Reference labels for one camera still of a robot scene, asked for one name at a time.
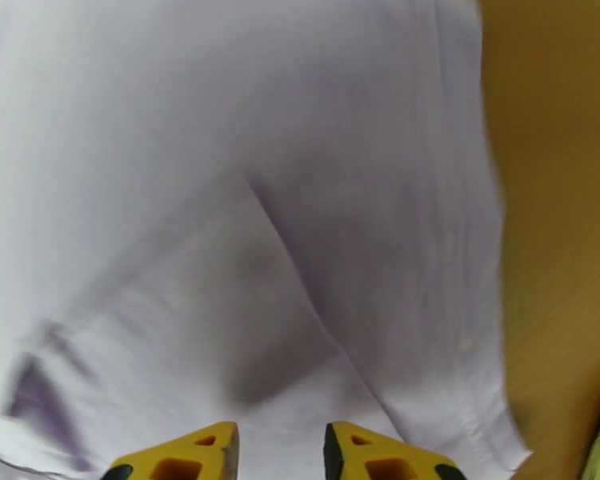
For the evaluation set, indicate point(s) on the purple t-shirt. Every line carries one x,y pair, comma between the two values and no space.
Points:
205,193

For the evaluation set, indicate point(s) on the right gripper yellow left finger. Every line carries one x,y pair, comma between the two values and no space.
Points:
190,458

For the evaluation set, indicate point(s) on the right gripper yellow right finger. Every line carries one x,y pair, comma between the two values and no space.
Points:
375,458

